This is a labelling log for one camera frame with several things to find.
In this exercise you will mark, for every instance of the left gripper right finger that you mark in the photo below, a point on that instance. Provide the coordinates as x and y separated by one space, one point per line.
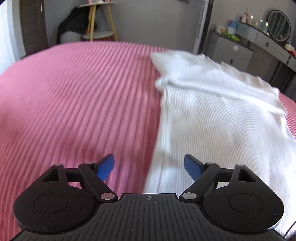
232 199

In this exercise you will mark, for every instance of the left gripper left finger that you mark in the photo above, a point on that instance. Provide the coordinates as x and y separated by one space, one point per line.
62 199

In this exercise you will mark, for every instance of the white knit sweater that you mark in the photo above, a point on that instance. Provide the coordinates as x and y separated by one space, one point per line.
219 114

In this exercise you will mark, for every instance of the pink ribbed bedspread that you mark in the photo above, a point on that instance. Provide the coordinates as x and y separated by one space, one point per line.
76 103

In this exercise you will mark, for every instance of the grey vanity desk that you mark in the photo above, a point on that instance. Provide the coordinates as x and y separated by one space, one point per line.
271 62

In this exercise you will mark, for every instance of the grey drawer cabinet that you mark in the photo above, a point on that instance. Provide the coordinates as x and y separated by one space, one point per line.
222 49

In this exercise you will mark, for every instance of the green item on cabinet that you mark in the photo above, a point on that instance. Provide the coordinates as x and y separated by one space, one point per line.
232 37

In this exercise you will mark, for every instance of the small white box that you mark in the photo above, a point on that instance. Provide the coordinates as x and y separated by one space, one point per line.
220 29

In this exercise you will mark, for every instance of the blue tissue box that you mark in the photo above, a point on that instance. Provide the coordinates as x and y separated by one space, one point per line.
232 27

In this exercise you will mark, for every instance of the round vanity mirror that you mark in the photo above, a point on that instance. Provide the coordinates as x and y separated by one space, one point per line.
278 25

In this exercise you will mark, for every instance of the round wooden side table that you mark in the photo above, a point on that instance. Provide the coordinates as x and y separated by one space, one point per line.
101 25

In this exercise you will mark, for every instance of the black garment on table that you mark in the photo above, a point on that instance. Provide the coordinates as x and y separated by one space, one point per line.
74 26

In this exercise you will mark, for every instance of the dark wooden door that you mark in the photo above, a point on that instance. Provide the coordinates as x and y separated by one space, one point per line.
33 26

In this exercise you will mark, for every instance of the white standing air conditioner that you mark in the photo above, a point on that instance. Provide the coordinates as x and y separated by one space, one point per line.
204 16

